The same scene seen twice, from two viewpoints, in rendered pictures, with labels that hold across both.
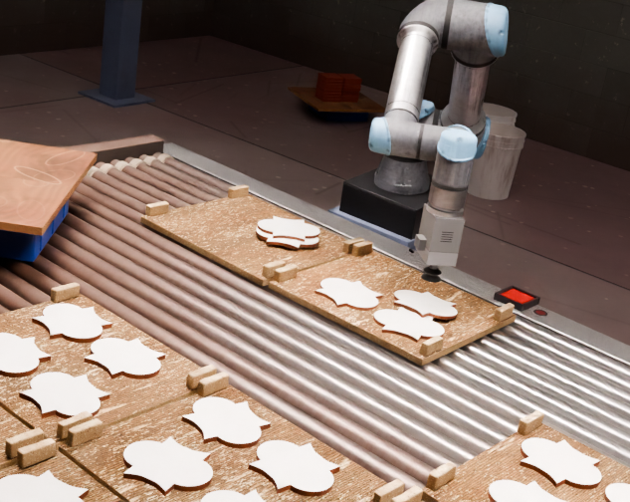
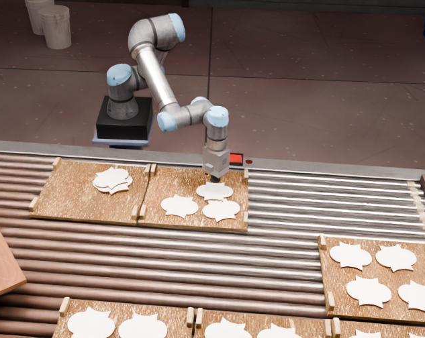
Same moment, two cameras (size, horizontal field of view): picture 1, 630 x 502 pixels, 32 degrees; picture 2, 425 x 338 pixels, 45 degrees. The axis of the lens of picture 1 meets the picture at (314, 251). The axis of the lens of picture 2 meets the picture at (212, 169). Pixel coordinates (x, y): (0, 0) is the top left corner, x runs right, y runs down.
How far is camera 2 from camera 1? 115 cm
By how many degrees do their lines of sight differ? 34
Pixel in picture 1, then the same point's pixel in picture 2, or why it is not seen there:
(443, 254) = (223, 169)
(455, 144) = (221, 119)
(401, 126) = (178, 114)
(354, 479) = (304, 329)
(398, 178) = (125, 111)
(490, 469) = (335, 279)
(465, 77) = (160, 55)
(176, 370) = (170, 319)
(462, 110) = not seen: hidden behind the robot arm
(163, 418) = not seen: outside the picture
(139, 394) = not seen: outside the picture
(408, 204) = (139, 124)
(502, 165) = (64, 29)
